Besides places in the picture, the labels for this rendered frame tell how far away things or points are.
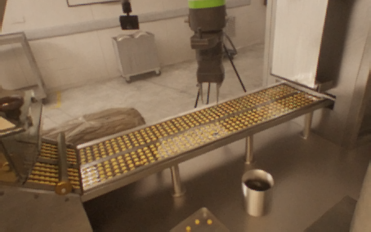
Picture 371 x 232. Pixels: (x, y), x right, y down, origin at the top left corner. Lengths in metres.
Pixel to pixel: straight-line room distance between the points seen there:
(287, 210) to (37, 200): 0.61
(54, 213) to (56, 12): 3.81
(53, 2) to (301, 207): 4.04
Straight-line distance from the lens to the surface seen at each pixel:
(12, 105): 0.56
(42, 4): 4.30
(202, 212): 0.74
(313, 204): 0.80
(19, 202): 0.64
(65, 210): 0.66
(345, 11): 0.91
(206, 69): 0.67
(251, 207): 0.72
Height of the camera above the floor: 1.37
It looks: 27 degrees down
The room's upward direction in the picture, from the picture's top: 6 degrees counter-clockwise
